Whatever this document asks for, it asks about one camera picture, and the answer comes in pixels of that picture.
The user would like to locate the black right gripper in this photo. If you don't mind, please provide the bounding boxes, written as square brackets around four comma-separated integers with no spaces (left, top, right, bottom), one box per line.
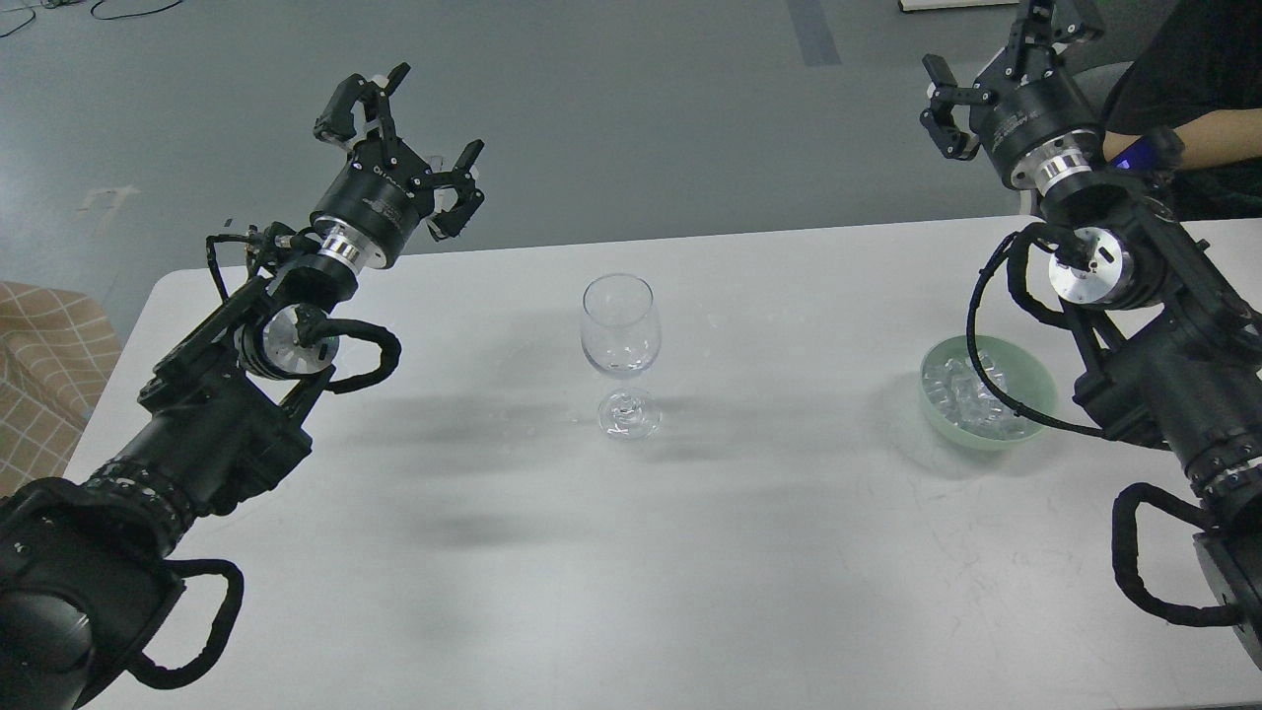
[921,1,1106,190]

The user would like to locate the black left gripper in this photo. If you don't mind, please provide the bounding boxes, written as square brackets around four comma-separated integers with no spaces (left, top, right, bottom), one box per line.
[313,63,485,269]

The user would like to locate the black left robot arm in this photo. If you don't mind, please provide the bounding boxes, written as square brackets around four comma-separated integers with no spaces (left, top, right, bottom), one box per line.
[1,63,485,709]

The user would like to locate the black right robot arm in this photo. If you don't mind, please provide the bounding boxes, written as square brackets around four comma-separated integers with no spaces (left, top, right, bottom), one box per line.
[921,1,1259,661]

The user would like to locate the clear wine glass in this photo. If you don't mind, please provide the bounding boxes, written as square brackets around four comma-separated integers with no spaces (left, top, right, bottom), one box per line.
[581,272,663,441]

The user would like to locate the clear ice cubes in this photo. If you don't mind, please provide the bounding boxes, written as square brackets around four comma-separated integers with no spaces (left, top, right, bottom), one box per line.
[921,358,1036,445]

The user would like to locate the grey office chair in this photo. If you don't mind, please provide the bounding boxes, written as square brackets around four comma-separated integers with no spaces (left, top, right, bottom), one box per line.
[1017,61,1133,217]

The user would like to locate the white board edge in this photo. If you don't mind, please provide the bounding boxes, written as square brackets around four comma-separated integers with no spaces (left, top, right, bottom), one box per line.
[897,0,1016,13]

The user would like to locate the person in black shirt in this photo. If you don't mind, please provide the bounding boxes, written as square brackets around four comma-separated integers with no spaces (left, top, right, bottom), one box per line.
[1104,1,1261,221]

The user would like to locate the pale green bowl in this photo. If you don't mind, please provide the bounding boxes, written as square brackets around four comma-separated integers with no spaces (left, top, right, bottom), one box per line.
[916,335,1058,453]

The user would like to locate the beige checked sofa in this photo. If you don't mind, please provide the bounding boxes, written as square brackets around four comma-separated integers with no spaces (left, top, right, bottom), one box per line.
[1,280,121,496]

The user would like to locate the black floor cable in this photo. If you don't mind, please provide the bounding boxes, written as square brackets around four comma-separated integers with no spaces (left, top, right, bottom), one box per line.
[0,0,186,40]

